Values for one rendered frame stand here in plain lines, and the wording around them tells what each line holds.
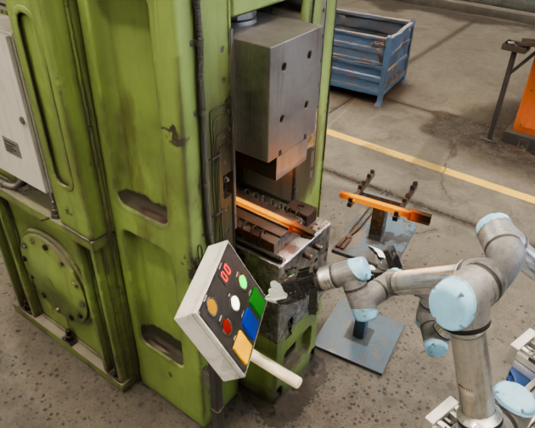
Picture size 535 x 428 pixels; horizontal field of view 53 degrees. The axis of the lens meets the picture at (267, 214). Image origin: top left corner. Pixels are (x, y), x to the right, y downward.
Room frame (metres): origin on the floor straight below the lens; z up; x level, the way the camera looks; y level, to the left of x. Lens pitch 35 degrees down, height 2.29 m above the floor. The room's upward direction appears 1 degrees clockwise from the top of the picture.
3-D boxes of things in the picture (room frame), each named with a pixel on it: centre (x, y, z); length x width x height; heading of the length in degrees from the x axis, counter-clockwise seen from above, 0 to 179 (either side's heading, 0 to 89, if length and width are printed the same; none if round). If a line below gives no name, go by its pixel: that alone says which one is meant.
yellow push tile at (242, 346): (1.10, 0.07, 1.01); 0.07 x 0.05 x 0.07; 169
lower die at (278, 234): (1.85, 0.08, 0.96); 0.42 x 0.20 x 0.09; 54
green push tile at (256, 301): (1.30, 0.03, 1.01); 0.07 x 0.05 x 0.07; 169
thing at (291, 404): (1.70, -0.12, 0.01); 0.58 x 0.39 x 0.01; 144
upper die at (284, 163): (1.85, 0.08, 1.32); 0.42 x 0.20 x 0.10; 54
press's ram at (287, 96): (1.88, 0.06, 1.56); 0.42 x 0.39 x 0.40; 54
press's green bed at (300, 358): (1.90, 0.06, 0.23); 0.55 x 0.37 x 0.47; 54
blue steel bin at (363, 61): (5.82, -0.83, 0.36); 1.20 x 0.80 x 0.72; 60
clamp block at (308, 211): (1.91, -0.14, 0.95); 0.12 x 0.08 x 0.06; 54
